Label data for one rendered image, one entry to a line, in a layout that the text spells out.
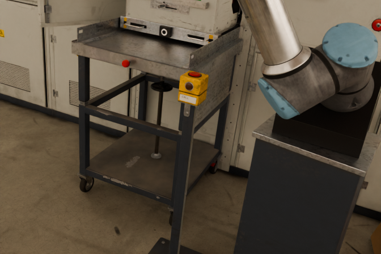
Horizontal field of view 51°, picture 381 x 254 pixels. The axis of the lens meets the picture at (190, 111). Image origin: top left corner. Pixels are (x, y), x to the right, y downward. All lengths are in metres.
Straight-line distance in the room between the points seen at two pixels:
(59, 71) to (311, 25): 1.72
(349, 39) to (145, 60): 0.86
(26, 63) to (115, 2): 1.01
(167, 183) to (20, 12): 1.65
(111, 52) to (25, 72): 1.45
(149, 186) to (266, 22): 1.21
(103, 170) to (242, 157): 0.85
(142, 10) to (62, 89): 1.11
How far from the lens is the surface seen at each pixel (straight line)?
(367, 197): 2.44
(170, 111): 2.54
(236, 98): 2.34
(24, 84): 3.22
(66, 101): 2.98
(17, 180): 2.45
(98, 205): 2.20
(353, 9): 2.11
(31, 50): 3.06
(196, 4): 1.90
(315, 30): 2.14
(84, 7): 2.29
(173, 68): 1.66
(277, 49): 1.11
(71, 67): 2.86
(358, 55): 1.19
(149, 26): 2.06
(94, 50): 1.85
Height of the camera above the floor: 1.36
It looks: 24 degrees down
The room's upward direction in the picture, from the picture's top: 7 degrees clockwise
